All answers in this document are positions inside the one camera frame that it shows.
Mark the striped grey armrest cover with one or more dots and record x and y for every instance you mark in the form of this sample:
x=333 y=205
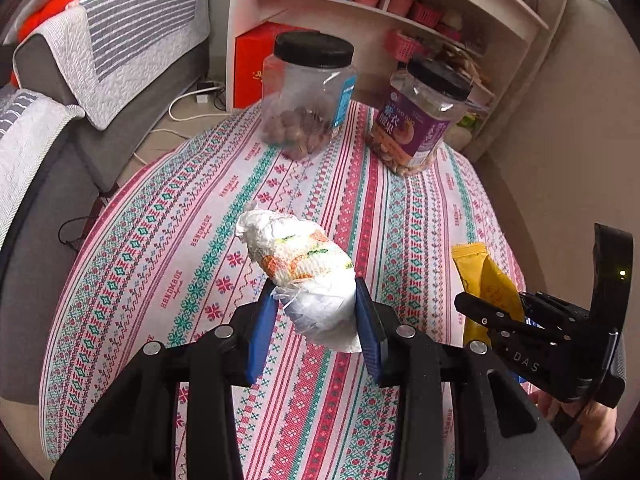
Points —
x=125 y=45

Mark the small pink basket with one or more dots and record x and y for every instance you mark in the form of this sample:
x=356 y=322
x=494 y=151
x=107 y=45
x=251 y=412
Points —
x=426 y=14

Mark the orange plush toy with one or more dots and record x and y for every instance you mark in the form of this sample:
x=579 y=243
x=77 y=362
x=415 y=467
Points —
x=50 y=10

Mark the large pink basket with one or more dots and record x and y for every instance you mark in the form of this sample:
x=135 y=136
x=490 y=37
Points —
x=402 y=45

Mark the blue label nut jar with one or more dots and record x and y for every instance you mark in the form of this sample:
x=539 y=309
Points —
x=300 y=90

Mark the striped grey seat cover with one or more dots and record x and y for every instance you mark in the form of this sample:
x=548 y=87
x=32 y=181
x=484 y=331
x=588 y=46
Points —
x=25 y=150

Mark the purple label nut jar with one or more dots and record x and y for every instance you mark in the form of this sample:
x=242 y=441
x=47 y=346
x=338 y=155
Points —
x=415 y=125

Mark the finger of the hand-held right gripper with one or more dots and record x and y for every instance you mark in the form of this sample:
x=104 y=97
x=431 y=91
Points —
x=482 y=312
x=550 y=305

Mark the red box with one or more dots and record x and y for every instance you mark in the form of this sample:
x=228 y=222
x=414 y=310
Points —
x=250 y=65

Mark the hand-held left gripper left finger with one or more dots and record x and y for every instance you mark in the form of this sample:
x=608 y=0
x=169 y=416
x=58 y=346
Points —
x=260 y=335

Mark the grey sofa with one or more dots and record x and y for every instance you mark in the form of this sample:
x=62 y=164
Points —
x=60 y=220

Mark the printed white tissue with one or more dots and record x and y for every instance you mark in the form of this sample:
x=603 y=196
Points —
x=295 y=265

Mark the beige curtain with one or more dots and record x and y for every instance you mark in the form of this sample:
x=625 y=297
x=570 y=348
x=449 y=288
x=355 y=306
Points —
x=550 y=35

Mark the pile of papers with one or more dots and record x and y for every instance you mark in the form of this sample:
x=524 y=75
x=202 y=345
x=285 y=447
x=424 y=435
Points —
x=465 y=67

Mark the yellow snack packet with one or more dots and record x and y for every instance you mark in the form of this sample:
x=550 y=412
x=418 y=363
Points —
x=487 y=280

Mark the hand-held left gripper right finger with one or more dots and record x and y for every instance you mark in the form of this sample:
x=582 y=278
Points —
x=370 y=335

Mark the person's right hand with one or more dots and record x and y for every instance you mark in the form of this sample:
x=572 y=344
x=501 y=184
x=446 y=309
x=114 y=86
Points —
x=590 y=425

